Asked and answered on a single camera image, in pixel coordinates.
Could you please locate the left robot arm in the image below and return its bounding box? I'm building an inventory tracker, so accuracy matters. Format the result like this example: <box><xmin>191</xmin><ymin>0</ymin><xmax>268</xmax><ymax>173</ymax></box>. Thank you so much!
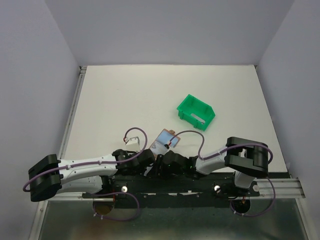
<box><xmin>23</xmin><ymin>149</ymin><xmax>156</xmax><ymax>202</ymax></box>

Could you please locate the silver VIP credit card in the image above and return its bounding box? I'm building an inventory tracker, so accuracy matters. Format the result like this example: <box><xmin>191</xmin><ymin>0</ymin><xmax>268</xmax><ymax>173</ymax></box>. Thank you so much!
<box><xmin>149</xmin><ymin>141</ymin><xmax>168</xmax><ymax>156</ymax></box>

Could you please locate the green plastic bin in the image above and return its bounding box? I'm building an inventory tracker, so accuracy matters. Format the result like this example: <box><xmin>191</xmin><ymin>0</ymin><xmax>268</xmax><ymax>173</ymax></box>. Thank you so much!
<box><xmin>176</xmin><ymin>94</ymin><xmax>216</xmax><ymax>131</ymax></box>

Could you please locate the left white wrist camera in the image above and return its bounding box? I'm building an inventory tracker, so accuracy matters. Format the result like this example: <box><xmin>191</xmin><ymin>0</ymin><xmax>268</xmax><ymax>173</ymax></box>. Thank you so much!
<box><xmin>124</xmin><ymin>136</ymin><xmax>141</xmax><ymax>153</ymax></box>

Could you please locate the tan leather card holder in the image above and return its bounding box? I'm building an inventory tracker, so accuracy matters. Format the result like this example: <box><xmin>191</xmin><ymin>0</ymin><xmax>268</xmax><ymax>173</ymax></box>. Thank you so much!
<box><xmin>150</xmin><ymin>128</ymin><xmax>180</xmax><ymax>158</ymax></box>

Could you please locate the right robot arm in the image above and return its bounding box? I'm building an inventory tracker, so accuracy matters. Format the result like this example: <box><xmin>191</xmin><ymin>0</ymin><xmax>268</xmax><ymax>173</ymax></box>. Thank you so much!
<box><xmin>147</xmin><ymin>136</ymin><xmax>274</xmax><ymax>196</ymax></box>

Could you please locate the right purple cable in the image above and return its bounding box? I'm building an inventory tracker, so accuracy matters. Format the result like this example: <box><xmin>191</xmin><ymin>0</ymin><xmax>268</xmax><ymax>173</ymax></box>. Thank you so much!
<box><xmin>168</xmin><ymin>130</ymin><xmax>277</xmax><ymax>218</ymax></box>

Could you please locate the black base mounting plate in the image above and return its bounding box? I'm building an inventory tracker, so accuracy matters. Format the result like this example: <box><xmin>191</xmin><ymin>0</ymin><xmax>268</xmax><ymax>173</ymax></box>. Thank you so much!
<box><xmin>82</xmin><ymin>172</ymin><xmax>260</xmax><ymax>209</ymax></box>

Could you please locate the aluminium extrusion rail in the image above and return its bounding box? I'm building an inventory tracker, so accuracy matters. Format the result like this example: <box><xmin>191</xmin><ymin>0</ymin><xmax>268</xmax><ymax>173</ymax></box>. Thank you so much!
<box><xmin>256</xmin><ymin>178</ymin><xmax>306</xmax><ymax>199</ymax></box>

